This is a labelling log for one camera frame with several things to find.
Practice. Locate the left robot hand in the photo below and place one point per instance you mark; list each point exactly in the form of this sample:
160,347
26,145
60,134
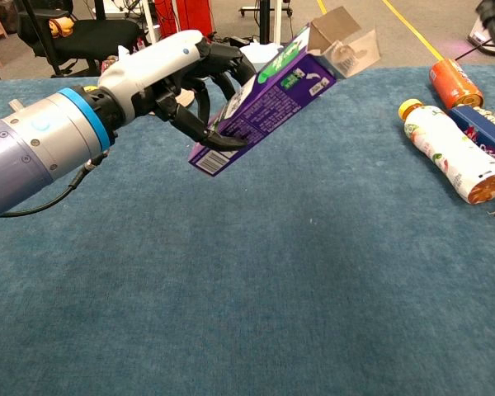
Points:
148,70

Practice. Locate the purple toothpaste box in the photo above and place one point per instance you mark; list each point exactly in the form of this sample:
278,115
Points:
272,103

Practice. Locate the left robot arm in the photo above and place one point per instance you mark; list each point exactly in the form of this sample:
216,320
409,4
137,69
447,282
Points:
29,148

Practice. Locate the black office chair base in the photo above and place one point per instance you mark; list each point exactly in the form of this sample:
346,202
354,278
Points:
95,37

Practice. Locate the red cabinet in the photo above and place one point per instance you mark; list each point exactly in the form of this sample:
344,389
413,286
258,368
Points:
185,16

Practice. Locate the yellow brown plush toy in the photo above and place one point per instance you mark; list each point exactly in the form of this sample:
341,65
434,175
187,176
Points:
61,26

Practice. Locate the black light stand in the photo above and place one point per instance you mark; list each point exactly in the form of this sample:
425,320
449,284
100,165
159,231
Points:
41,37

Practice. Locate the light blue plastic cup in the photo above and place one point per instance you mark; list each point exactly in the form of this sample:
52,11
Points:
266,51

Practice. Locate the black tripod stand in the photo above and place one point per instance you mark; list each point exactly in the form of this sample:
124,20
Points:
265,20

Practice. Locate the white upright pole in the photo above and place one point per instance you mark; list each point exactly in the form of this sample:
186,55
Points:
278,20

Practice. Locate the blue felt table cover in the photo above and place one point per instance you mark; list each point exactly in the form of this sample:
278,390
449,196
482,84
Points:
231,268

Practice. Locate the red orange drink can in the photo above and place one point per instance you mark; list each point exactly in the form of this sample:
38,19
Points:
453,84

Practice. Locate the white bottle yellow cap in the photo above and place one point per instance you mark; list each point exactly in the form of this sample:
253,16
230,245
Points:
445,144

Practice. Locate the white machine base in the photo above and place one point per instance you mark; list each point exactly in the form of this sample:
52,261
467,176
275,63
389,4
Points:
476,35

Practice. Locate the dark blue rectangular box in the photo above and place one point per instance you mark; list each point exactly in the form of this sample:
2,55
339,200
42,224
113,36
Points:
484,134

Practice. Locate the white metal frame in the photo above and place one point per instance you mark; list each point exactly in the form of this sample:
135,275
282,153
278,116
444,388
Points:
152,20

